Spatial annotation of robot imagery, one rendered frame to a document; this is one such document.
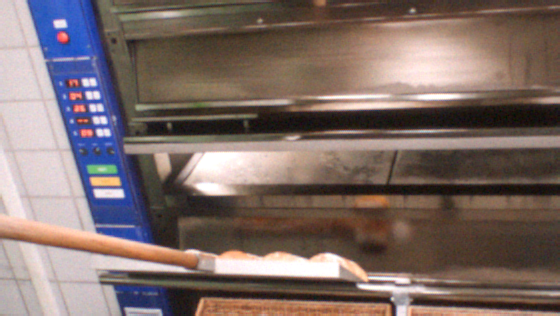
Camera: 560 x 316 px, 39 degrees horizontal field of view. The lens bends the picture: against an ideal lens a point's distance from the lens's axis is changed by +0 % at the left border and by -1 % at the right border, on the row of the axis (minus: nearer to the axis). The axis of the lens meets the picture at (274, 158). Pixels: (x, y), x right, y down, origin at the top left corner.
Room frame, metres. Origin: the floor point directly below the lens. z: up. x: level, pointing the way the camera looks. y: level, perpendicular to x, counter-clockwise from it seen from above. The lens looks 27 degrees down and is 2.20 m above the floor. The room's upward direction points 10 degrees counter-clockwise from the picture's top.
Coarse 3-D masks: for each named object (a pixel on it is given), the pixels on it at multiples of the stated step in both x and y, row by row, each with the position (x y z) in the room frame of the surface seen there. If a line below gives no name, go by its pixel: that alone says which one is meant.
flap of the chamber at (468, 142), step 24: (240, 120) 1.88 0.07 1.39; (264, 120) 1.85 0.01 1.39; (288, 120) 1.82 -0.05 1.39; (312, 120) 1.80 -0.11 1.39; (336, 120) 1.77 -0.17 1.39; (360, 120) 1.74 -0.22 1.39; (384, 120) 1.72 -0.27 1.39; (408, 120) 1.70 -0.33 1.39; (432, 120) 1.67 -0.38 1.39; (456, 120) 1.65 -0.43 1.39; (480, 120) 1.62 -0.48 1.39; (504, 120) 1.60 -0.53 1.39; (528, 120) 1.58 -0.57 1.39; (552, 120) 1.56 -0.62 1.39; (144, 144) 1.78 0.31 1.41; (168, 144) 1.76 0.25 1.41; (192, 144) 1.74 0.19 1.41; (216, 144) 1.71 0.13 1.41; (240, 144) 1.69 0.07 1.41; (264, 144) 1.67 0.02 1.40; (288, 144) 1.65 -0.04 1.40; (312, 144) 1.63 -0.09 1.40; (336, 144) 1.61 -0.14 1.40; (360, 144) 1.59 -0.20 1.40; (384, 144) 1.58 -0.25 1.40; (408, 144) 1.56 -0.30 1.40; (432, 144) 1.54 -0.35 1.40; (456, 144) 1.52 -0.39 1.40; (480, 144) 1.50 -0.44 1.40; (504, 144) 1.49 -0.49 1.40; (528, 144) 1.47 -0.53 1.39; (552, 144) 1.45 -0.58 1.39
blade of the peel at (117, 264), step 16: (96, 256) 1.47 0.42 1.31; (128, 272) 1.54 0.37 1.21; (144, 272) 1.50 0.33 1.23; (160, 272) 1.46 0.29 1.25; (176, 272) 1.42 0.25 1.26; (192, 272) 1.38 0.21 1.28; (208, 272) 1.37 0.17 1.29; (224, 272) 1.36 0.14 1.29; (240, 272) 1.34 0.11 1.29; (256, 272) 1.33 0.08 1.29; (272, 272) 1.32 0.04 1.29; (288, 272) 1.31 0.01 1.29; (304, 272) 1.30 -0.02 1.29; (320, 272) 1.29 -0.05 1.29; (336, 272) 1.28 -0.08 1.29; (352, 272) 1.38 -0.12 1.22
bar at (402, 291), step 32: (192, 288) 1.51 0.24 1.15; (224, 288) 1.48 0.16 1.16; (256, 288) 1.46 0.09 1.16; (288, 288) 1.43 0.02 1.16; (320, 288) 1.41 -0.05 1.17; (352, 288) 1.38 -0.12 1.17; (384, 288) 1.36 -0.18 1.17; (416, 288) 1.34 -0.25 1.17; (448, 288) 1.32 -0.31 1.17; (480, 288) 1.30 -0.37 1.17; (512, 288) 1.28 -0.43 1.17; (544, 288) 1.27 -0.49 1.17
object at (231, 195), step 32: (192, 192) 1.92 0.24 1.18; (224, 192) 1.89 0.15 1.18; (256, 192) 1.86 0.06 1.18; (288, 192) 1.83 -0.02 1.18; (320, 192) 1.80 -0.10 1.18; (352, 192) 1.77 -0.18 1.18; (384, 192) 1.74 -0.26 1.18; (416, 192) 1.72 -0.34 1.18; (448, 192) 1.69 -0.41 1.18; (480, 192) 1.66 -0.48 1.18; (512, 192) 1.64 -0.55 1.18; (544, 192) 1.61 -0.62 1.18
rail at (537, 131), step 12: (240, 132) 1.71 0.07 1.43; (252, 132) 1.70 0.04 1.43; (264, 132) 1.69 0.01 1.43; (276, 132) 1.67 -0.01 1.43; (288, 132) 1.66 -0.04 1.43; (300, 132) 1.65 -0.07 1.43; (312, 132) 1.64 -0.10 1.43; (324, 132) 1.63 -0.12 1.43; (336, 132) 1.62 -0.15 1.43; (348, 132) 1.61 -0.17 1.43; (360, 132) 1.60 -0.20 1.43; (372, 132) 1.59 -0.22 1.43; (384, 132) 1.58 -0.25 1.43; (396, 132) 1.57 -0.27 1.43; (408, 132) 1.56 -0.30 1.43; (420, 132) 1.55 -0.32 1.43; (432, 132) 1.54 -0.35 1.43; (444, 132) 1.53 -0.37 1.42; (456, 132) 1.52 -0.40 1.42; (468, 132) 1.52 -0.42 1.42; (480, 132) 1.51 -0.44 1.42; (492, 132) 1.50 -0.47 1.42; (504, 132) 1.49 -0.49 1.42; (516, 132) 1.48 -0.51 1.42; (528, 132) 1.47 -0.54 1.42; (540, 132) 1.47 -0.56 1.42; (552, 132) 1.46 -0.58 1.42
